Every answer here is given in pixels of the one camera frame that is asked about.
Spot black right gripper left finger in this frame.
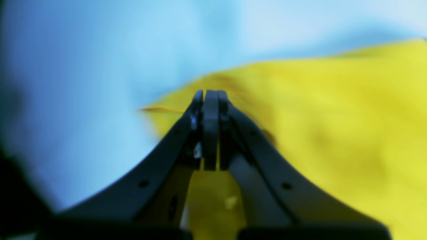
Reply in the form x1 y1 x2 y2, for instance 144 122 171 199
37 90 203 240

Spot yellow T-shirt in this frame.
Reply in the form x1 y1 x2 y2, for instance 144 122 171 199
141 39 427 240

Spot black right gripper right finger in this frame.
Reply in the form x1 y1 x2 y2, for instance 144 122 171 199
202 90 391 240

